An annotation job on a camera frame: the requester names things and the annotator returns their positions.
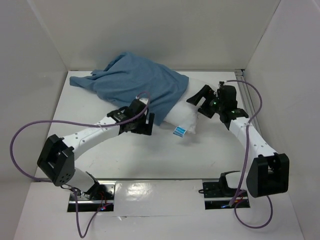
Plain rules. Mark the blue pillowcase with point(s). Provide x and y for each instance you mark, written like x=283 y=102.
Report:
x=129 y=75

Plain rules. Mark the aluminium frame rail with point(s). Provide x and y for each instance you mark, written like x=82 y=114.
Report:
x=244 y=92

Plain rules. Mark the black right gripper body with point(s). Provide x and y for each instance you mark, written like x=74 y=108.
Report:
x=206 y=104

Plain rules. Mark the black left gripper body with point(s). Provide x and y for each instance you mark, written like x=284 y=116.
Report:
x=139 y=122

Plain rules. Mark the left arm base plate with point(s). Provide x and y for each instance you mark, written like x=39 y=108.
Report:
x=103 y=199

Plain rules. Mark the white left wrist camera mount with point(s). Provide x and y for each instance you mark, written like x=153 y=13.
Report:
x=143 y=99

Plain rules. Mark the blue white pillow tag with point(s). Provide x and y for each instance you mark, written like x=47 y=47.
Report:
x=180 y=131

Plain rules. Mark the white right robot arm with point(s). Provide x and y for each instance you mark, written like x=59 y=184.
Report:
x=265 y=171

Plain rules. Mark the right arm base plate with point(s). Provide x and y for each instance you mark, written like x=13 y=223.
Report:
x=215 y=197

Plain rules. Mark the white pillow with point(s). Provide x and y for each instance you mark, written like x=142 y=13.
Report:
x=184 y=114

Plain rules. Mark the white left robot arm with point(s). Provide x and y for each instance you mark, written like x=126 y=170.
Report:
x=58 y=155

